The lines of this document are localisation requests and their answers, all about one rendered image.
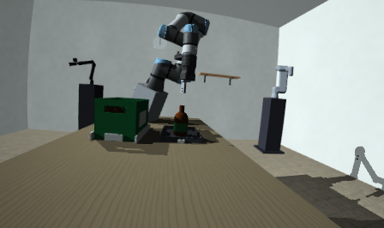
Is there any brown bottle with green label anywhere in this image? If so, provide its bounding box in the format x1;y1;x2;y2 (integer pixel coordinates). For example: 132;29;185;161
173;105;189;136

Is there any green plastic crate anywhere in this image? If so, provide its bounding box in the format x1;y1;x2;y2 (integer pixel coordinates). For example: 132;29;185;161
94;98;149;142

